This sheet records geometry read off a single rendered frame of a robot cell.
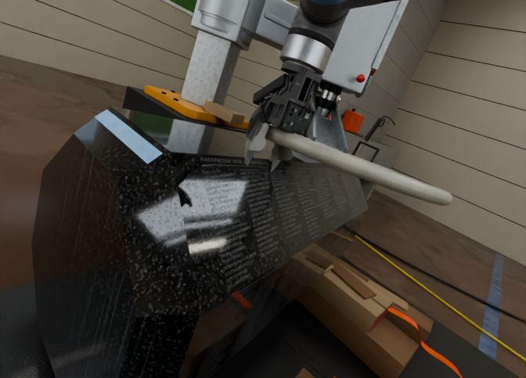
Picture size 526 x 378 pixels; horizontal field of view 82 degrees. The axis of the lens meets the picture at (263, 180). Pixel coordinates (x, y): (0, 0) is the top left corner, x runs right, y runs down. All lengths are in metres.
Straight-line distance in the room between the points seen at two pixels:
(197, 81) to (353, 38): 0.85
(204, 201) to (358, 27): 0.94
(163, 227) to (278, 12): 1.45
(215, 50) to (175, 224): 1.25
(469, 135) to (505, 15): 1.80
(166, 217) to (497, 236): 5.44
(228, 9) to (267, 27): 0.25
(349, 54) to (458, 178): 4.62
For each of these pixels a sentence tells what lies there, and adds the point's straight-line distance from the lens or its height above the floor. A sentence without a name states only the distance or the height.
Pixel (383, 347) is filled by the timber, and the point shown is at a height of 0.14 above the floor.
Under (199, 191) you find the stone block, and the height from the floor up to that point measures 0.74.
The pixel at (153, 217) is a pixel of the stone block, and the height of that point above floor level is 0.69.
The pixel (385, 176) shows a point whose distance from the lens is 0.55.
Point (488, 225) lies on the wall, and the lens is 5.77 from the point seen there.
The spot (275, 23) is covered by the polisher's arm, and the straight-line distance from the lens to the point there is 1.85.
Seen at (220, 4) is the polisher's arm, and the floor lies 1.28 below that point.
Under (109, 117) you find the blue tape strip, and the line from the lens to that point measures 0.90.
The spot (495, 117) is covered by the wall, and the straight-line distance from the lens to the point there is 5.81.
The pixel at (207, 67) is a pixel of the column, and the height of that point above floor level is 0.99.
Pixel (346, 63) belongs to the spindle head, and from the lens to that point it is 1.33.
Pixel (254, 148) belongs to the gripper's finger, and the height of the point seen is 0.88.
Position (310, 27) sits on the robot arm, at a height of 1.12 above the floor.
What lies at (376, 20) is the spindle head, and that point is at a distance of 1.37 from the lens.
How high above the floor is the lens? 0.99
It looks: 16 degrees down
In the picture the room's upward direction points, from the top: 21 degrees clockwise
